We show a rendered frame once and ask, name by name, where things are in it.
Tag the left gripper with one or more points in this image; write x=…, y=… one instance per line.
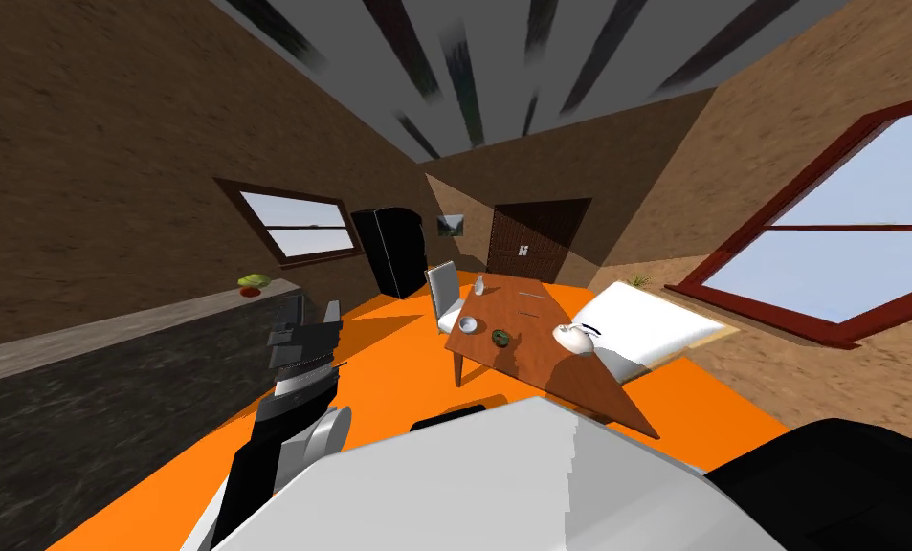
x=306, y=344

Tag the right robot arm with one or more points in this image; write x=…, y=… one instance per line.
x=831, y=490

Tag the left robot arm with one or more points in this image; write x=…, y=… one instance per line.
x=272, y=451

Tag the green plant in red pot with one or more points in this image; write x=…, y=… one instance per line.
x=254, y=282

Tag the small brown-framed window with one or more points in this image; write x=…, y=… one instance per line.
x=302, y=222

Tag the black fridge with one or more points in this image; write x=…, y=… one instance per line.
x=394, y=252

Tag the white chair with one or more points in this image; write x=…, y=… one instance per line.
x=444, y=287

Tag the white bowl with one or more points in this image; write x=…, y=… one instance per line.
x=468, y=325

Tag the green bowl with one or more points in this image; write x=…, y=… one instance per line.
x=501, y=338

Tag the brown wooden table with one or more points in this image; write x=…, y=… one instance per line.
x=532, y=360

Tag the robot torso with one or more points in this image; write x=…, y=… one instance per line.
x=455, y=490

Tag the dark brown door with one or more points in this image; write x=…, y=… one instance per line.
x=536, y=237

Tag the white teapot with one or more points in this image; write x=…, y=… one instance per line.
x=574, y=340

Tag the small green floor plant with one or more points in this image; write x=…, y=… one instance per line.
x=638, y=280

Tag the white bed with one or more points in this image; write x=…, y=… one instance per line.
x=647, y=329

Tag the large red-framed window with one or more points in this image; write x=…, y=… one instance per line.
x=846, y=245

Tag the small wall picture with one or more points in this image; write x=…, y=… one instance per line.
x=450, y=225

